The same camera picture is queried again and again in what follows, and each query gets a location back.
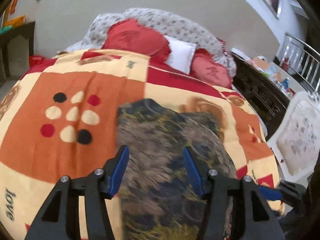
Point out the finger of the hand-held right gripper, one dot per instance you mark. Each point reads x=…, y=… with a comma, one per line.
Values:
x=270, y=193

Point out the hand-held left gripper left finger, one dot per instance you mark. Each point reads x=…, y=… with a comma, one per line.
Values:
x=120, y=172

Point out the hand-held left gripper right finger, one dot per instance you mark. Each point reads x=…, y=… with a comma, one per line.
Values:
x=192, y=172

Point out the dark floral patterned shirt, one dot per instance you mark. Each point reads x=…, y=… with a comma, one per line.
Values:
x=155, y=142

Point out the white floral upholstered chair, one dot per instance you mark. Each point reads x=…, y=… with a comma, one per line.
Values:
x=297, y=135

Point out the carved dark wooden cabinet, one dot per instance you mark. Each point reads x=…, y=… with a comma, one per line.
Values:
x=257, y=92

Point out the red heart pillow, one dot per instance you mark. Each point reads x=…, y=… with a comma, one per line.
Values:
x=210, y=71
x=130, y=35

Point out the orange red patchwork blanket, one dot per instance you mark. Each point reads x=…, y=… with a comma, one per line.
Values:
x=62, y=85

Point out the white pillow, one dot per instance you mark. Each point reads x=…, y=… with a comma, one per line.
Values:
x=180, y=53

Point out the clear plastic bag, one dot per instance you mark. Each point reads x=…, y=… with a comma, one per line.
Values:
x=274, y=72

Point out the white paper sheet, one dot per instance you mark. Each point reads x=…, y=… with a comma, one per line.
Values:
x=240, y=53

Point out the orange cardboard box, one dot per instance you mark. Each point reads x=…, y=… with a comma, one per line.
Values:
x=258, y=62

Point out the red ruffled bow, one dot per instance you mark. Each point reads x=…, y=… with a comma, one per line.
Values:
x=222, y=46

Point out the metal railing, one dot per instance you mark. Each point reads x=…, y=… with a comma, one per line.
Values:
x=305, y=60

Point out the red object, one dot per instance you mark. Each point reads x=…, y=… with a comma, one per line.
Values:
x=37, y=60

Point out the floral upholstered bed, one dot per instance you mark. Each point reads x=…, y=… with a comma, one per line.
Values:
x=175, y=25

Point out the dark wooden side table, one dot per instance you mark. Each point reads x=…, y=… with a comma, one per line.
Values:
x=20, y=37

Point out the green bundle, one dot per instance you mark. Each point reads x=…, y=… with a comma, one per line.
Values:
x=5, y=29

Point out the red paper wall decoration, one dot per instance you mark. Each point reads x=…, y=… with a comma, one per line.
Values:
x=14, y=5

